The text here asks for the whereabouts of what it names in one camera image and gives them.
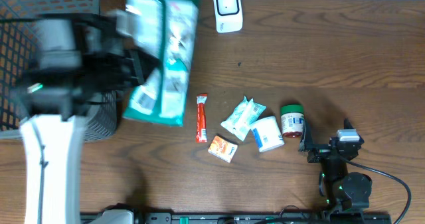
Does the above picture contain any green lid jar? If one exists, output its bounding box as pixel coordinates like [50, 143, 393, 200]
[280, 104, 305, 138]

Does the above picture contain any white tub with blue label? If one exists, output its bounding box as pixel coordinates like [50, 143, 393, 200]
[250, 116, 285, 153]

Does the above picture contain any white green glove package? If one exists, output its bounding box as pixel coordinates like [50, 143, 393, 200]
[123, 0, 199, 126]

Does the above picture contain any mint green wipes packet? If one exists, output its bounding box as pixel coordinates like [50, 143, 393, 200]
[220, 97, 266, 141]

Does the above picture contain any orange small box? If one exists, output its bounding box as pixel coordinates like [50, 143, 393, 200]
[208, 136, 238, 163]

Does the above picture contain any red snack packet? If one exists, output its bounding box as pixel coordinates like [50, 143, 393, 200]
[196, 93, 207, 143]

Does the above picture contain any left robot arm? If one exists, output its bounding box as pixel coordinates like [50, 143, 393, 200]
[13, 11, 159, 223]

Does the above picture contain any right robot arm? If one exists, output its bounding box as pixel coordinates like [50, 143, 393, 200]
[298, 119, 372, 221]

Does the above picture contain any white barcode scanner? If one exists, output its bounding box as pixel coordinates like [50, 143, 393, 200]
[213, 0, 243, 33]

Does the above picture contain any grey plastic mesh basket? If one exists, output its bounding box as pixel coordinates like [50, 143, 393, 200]
[1, 0, 100, 139]

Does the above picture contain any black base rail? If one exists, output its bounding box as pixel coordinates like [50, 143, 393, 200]
[79, 211, 392, 224]

